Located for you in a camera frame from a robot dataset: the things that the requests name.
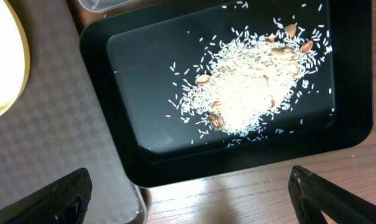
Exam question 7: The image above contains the yellow round plate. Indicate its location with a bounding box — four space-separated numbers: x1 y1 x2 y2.
0 0 30 116

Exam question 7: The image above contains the pile of rice scraps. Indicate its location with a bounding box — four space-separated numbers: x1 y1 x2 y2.
160 1 336 147

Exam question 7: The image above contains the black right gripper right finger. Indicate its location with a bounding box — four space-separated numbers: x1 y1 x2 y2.
288 166 376 224

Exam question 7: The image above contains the black rectangular tray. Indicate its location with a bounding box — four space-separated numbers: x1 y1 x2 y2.
80 1 374 187

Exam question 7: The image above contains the clear plastic waste bin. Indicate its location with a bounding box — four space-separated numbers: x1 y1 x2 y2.
78 0 139 13

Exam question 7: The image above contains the dark brown serving tray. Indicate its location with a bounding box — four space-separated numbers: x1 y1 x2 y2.
0 0 147 223

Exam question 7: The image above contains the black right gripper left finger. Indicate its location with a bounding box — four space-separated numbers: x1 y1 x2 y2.
0 168 93 224

